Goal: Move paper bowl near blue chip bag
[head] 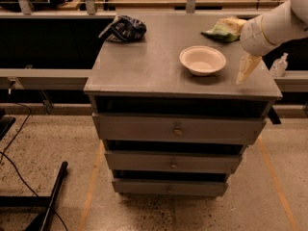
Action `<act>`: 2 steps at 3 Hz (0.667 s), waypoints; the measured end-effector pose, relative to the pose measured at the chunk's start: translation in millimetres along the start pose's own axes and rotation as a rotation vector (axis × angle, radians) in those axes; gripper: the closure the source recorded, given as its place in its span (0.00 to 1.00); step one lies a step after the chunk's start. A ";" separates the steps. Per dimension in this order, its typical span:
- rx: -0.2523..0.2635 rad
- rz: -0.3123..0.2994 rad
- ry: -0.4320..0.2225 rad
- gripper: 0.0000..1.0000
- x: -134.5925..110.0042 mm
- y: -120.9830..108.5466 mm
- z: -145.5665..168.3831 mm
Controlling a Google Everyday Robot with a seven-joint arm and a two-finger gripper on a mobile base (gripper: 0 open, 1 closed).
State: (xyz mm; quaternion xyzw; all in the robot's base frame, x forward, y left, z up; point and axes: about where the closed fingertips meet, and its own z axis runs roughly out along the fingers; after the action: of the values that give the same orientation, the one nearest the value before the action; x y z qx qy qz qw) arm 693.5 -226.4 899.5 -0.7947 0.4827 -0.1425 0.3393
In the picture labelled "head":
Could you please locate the black stand leg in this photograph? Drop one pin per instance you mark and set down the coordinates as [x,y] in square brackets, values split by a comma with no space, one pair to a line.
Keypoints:
[45,203]

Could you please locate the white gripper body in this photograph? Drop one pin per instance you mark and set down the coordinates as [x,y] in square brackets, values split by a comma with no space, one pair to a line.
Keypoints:
[254,37]

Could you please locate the white paper bowl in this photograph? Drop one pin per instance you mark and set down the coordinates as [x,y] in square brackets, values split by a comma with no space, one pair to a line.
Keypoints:
[202,60]

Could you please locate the grey metal rail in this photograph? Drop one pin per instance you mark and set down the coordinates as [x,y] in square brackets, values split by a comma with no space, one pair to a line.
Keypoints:
[43,79]

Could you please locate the grey drawer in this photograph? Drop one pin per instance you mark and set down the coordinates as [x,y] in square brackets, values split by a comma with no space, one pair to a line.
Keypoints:
[123,127]
[172,162]
[190,188]

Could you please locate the green chip bag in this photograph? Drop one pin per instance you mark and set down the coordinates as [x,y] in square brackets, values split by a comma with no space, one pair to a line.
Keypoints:
[219,34]

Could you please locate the grey drawer cabinet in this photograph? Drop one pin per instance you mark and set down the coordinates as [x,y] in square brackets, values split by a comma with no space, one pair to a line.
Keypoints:
[146,78]

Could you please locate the middle grey drawer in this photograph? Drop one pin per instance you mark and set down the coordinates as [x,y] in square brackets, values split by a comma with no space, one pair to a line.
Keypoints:
[172,162]

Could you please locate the clear sanitizer bottle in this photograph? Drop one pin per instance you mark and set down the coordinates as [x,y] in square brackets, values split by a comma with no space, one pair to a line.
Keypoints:
[279,66]

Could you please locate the blue chip bag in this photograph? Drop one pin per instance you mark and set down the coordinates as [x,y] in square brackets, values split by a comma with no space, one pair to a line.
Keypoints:
[124,29]

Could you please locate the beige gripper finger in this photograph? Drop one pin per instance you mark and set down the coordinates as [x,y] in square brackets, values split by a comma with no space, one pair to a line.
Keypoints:
[247,64]
[232,25]

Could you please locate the bottom grey drawer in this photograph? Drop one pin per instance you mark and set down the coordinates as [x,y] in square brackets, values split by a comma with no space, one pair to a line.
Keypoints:
[190,188]

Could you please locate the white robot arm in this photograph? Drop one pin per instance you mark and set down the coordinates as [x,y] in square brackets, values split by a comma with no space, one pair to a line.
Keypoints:
[289,21]

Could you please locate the top grey drawer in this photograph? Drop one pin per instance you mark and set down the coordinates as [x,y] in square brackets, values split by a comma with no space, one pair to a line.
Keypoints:
[123,127]

